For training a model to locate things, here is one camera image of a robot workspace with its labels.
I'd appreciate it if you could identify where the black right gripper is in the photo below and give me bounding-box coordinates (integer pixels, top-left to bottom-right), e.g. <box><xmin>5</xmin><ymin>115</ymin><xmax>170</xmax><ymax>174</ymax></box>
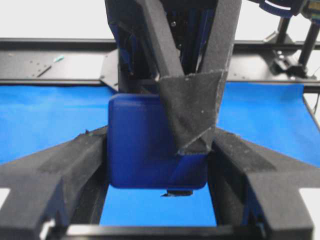
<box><xmin>105</xmin><ymin>0</ymin><xmax>242</xmax><ymax>155</ymax></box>

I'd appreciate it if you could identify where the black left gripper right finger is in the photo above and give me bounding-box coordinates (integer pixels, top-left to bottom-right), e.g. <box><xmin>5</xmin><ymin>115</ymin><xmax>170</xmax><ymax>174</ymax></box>
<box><xmin>208</xmin><ymin>128</ymin><xmax>320</xmax><ymax>240</ymax></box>

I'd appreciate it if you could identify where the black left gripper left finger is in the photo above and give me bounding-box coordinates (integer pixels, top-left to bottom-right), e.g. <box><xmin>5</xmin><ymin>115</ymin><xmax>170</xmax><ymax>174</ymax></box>
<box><xmin>0</xmin><ymin>127</ymin><xmax>108</xmax><ymax>240</ymax></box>

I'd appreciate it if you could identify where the dark blue block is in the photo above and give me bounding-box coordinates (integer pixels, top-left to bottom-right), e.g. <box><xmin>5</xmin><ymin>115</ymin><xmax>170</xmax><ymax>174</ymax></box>
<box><xmin>107</xmin><ymin>93</ymin><xmax>208</xmax><ymax>191</ymax></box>

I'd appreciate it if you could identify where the black aluminium frame rail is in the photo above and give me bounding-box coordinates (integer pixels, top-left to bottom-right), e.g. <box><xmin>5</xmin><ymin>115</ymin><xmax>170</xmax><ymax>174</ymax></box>
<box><xmin>0</xmin><ymin>38</ymin><xmax>320</xmax><ymax>93</ymax></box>

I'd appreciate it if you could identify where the black camera stand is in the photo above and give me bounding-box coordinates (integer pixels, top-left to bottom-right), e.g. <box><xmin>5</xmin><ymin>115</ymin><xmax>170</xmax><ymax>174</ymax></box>
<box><xmin>257</xmin><ymin>0</ymin><xmax>320</xmax><ymax>79</ymax></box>

